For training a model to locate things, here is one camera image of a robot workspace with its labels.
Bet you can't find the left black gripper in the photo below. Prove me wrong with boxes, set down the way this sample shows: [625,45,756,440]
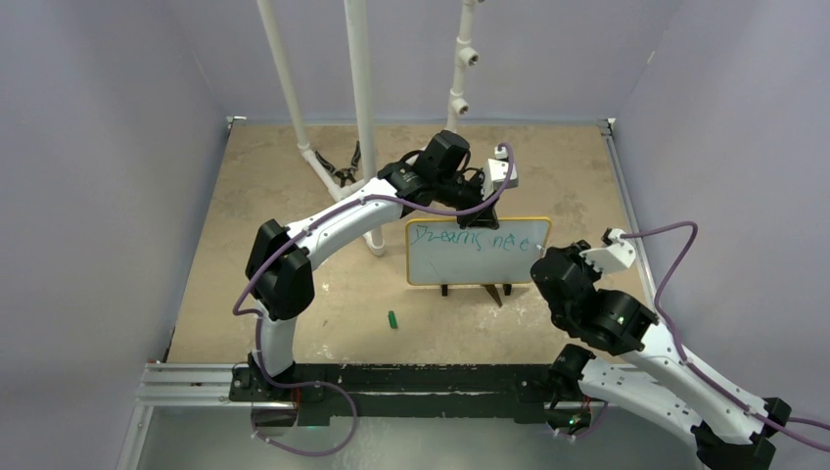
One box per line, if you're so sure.
[435,170,499,230]

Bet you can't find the yellow framed whiteboard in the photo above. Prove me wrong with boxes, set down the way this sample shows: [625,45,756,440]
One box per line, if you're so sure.
[405,216,553,286]

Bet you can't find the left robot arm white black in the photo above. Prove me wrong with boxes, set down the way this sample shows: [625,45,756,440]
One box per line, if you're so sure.
[241,130,518,400]

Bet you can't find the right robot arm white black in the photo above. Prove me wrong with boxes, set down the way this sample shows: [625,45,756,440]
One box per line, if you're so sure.
[530,229,792,469]

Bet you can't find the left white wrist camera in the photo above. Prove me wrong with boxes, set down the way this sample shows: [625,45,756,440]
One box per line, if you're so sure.
[482,159,519,200]

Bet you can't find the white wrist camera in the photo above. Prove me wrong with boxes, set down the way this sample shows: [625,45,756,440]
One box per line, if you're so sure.
[482,159,519,200]
[579,228,636,274]

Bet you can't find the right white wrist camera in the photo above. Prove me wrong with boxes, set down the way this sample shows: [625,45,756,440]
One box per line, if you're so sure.
[579,228,636,274]

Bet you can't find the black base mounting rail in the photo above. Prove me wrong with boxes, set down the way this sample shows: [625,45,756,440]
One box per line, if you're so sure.
[228,363,602,434]

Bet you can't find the black handled pliers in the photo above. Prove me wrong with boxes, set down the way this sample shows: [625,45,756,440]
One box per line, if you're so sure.
[314,141,361,188]

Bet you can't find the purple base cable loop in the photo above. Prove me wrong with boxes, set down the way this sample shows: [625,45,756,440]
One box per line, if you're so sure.
[250,381,359,457]

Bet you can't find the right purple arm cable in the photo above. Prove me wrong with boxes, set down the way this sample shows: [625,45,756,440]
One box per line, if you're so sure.
[619,221,830,435]

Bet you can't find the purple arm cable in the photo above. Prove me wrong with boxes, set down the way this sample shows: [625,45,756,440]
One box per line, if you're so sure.
[232,142,517,391]
[619,221,830,435]

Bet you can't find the white PVC pipe frame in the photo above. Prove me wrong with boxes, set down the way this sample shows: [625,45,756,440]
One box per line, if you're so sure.
[255,0,485,259]

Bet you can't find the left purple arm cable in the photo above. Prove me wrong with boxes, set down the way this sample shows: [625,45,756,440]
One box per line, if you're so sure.
[232,142,517,391]

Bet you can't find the aluminium extrusion frame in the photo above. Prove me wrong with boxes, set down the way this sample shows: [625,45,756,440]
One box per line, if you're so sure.
[116,361,724,470]

